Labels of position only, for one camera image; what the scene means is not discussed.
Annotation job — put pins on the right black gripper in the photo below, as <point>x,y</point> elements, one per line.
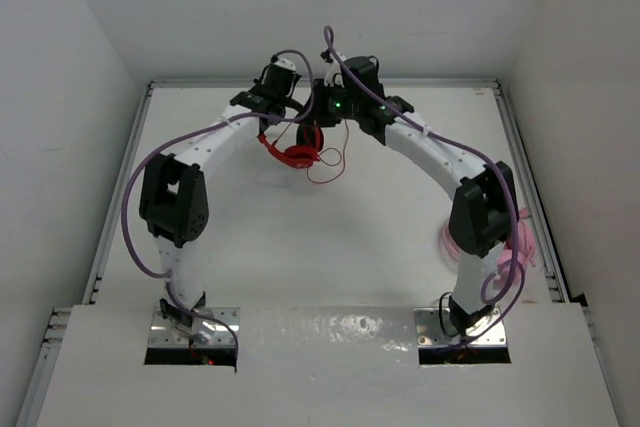
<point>318,112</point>

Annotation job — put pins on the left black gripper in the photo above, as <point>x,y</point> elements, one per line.
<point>279,110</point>

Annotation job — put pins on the red black headphones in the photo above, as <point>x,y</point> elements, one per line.
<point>302,155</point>

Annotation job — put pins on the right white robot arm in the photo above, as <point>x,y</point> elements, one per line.
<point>484,216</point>

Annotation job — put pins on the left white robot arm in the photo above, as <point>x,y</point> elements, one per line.
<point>174,201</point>

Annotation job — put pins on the pink headphones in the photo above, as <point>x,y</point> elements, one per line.
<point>525,255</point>

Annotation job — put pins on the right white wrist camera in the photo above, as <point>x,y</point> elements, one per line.
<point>333,73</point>

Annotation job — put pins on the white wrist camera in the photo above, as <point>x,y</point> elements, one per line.
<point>333,73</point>
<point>283,63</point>

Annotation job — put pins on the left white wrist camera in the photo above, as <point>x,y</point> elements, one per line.
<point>283,63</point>

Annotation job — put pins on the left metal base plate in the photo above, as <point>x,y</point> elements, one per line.
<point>213,332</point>

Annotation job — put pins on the aluminium table frame rail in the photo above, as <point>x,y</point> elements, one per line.
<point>326,279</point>

